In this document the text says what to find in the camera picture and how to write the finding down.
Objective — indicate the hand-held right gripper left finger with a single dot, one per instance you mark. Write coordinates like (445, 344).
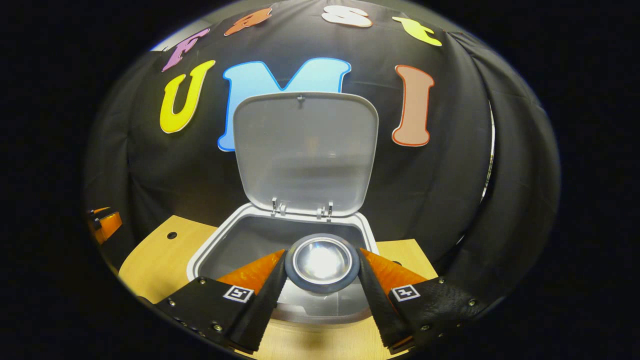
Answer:
(262, 310)

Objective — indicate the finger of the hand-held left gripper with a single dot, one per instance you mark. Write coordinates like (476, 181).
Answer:
(110, 226)
(100, 210)

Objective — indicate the wooden desktop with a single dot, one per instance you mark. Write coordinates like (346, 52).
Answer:
(160, 260)

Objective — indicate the black backdrop cloth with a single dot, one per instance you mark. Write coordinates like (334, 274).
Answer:
(440, 200)

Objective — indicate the white desktop garbage bin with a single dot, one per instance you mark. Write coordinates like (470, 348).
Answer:
(305, 150)

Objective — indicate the silver pop can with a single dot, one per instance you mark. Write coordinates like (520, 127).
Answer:
(322, 262)

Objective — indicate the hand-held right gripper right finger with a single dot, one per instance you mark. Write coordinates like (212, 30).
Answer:
(380, 310)

